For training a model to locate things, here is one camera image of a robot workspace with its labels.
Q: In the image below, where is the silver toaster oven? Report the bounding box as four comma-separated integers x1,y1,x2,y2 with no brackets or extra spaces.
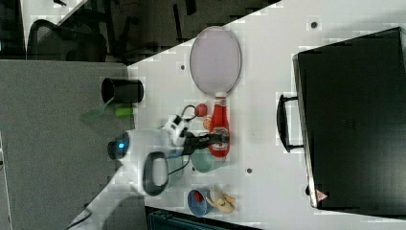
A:
277,27,406,219

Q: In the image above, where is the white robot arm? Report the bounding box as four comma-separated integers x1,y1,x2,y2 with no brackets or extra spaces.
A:
64,115,230,230

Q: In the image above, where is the blue cup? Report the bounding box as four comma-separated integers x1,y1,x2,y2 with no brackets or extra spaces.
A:
188,187,214,218

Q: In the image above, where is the grey round plate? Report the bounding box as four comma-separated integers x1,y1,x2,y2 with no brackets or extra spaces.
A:
190,26,241,97

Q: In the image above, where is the red toy strawberry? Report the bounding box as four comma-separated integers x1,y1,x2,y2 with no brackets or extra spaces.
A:
194,103,208,117

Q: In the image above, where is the orange slice toy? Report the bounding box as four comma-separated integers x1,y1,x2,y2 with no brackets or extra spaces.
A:
203,117,212,130

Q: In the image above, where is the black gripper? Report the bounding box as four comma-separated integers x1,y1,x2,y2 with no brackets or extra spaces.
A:
182,132,230,155

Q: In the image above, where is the green spatula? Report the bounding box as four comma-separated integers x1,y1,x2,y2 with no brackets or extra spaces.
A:
79,98,113,121

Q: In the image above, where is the black office chair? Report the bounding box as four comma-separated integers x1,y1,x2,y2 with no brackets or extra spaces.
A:
27,19,107,62

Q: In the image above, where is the small red toy in cup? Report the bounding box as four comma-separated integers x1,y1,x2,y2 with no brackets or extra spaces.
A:
193,192,203,202

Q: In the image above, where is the red ketchup bottle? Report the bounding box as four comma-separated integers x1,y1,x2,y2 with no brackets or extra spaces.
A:
209,92,230,158

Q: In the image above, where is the teal green mug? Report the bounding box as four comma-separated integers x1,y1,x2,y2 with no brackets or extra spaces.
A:
192,149,226,173

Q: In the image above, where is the black round pot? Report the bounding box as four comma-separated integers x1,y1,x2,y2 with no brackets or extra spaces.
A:
101,78,144,104

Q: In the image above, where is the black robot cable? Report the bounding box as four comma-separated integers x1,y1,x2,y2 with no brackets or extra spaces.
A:
167,104,200,176

